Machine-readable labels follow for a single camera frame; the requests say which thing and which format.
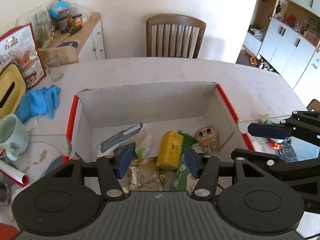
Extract red white snack bag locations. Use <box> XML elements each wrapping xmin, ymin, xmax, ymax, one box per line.
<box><xmin>0</xmin><ymin>23</ymin><xmax>46</xmax><ymax>89</ymax></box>

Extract green tassel face sachet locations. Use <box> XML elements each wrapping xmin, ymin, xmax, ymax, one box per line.
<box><xmin>169</xmin><ymin>131</ymin><xmax>201</xmax><ymax>194</ymax></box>

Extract silver zhoushi foil packet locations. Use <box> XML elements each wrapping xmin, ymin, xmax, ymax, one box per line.
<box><xmin>123</xmin><ymin>157</ymin><xmax>166</xmax><ymax>194</ymax></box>

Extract clear drinking glass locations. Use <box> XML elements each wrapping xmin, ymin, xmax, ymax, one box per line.
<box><xmin>44</xmin><ymin>55</ymin><xmax>63</xmax><ymax>82</ymax></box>

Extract cartoon face charm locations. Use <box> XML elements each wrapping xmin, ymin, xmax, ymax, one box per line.
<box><xmin>194</xmin><ymin>125</ymin><xmax>219</xmax><ymax>155</ymax></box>

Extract red cardboard box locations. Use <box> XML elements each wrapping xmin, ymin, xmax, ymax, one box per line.
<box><xmin>66</xmin><ymin>81</ymin><xmax>253</xmax><ymax>162</ymax></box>

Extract yellow small box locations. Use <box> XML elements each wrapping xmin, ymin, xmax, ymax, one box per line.
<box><xmin>156</xmin><ymin>131</ymin><xmax>183</xmax><ymax>171</ymax></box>

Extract red keychain toy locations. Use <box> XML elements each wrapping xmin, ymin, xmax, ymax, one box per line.
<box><xmin>268</xmin><ymin>139</ymin><xmax>282</xmax><ymax>150</ymax></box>

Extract white plastic bag pouch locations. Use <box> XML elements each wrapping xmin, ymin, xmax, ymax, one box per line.
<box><xmin>96</xmin><ymin>122</ymin><xmax>152</xmax><ymax>159</ymax></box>

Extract wooden chair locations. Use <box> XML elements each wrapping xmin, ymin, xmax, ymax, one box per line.
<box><xmin>306</xmin><ymin>99</ymin><xmax>320</xmax><ymax>112</ymax></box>
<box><xmin>146</xmin><ymin>14</ymin><xmax>206</xmax><ymax>59</ymax></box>

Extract blue globe toy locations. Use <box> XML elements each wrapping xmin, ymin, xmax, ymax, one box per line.
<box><xmin>48</xmin><ymin>0</ymin><xmax>69</xmax><ymax>20</ymax></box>

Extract black item clear bag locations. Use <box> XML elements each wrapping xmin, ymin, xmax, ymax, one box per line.
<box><xmin>277</xmin><ymin>137</ymin><xmax>319</xmax><ymax>163</ymax></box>

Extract white wooden sideboard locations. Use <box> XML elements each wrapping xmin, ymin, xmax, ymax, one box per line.
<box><xmin>49</xmin><ymin>12</ymin><xmax>105</xmax><ymax>65</ymax></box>

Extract mint green mug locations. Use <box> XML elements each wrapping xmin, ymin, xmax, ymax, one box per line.
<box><xmin>1</xmin><ymin>114</ymin><xmax>30</xmax><ymax>161</ymax></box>

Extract yellow tissue box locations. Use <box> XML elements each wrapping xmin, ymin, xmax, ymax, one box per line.
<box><xmin>0</xmin><ymin>63</ymin><xmax>27</xmax><ymax>119</ymax></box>

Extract blue rubber gloves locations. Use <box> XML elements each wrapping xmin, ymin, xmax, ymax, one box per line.
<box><xmin>15</xmin><ymin>85</ymin><xmax>61</xmax><ymax>123</ymax></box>

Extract white wall cabinets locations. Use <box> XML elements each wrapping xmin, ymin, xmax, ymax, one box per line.
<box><xmin>243</xmin><ymin>0</ymin><xmax>319</xmax><ymax>106</ymax></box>

